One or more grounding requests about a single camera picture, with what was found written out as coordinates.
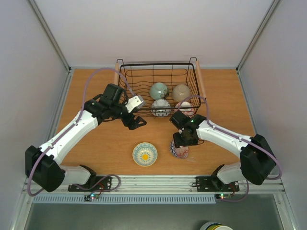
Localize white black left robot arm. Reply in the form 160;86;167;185
25;83;146;192

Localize white yellow container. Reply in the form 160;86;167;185
200;222;233;230

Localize white bowl orange pattern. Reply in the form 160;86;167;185
175;101;195;117

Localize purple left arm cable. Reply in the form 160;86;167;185
26;67;135;197

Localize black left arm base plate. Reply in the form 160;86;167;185
68;176;112;192

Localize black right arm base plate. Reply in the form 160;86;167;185
192;176;240;192

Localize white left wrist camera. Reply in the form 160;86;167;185
125;95;146;113

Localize red patterned bowl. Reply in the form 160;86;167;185
170;140;189;159

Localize white bowl yellow suns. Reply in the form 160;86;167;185
132;142;158;167

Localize grey slotted cable duct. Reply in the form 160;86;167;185
33;194;216;205

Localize cream white bowl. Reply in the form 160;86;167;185
172;84;191;102

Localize mint green bowl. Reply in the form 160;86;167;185
149;82;169;100

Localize black wire dish rack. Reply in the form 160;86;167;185
114;57;204;117

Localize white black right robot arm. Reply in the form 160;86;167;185
170;111;277;191

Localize white bowl dark diamond pattern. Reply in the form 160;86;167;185
151;99;171;117

